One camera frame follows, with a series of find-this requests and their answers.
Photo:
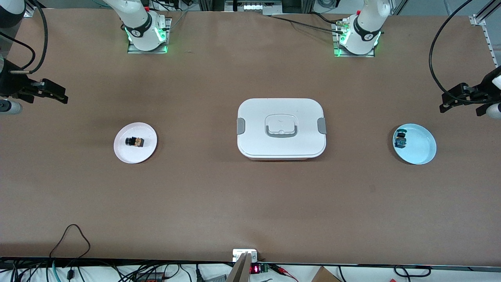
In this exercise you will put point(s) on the aluminium corner bracket rail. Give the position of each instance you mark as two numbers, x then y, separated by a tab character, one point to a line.
477	20

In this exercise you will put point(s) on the brown cardboard piece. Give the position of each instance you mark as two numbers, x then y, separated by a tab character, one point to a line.
325	276

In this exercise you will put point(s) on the light blue round plate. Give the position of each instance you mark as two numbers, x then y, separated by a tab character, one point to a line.
420	147

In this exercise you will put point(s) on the white lunch box grey clips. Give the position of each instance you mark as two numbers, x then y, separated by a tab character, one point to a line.
258	117

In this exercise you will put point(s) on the white round plate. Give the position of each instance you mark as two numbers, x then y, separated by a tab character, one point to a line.
135	156

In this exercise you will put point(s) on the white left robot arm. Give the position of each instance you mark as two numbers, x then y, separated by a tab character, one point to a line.
364	31

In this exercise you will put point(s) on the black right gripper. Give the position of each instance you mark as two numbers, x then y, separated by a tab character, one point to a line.
11	84

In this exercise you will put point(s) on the orange push-button switch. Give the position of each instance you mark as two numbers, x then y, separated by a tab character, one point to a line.
137	141

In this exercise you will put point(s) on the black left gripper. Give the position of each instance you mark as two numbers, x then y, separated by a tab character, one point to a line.
483	91

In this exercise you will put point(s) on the red digit display board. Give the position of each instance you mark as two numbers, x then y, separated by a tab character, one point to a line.
255	269

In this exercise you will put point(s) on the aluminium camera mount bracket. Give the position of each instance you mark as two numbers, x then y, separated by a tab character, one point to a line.
240	272

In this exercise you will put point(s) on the grey metal frame rail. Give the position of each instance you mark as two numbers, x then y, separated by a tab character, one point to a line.
254	6

